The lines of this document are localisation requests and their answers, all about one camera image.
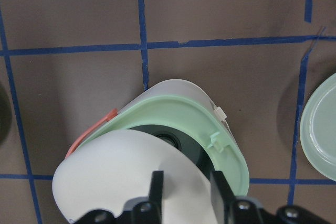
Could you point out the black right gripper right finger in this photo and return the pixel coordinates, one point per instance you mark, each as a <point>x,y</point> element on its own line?
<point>229,208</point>

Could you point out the dark object at left edge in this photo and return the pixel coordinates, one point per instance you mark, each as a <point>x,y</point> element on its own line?
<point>6,114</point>

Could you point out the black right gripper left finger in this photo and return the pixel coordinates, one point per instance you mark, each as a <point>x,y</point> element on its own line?
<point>150,209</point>

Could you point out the light green round plate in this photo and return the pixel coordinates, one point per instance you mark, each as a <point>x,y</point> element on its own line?
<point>317,128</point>

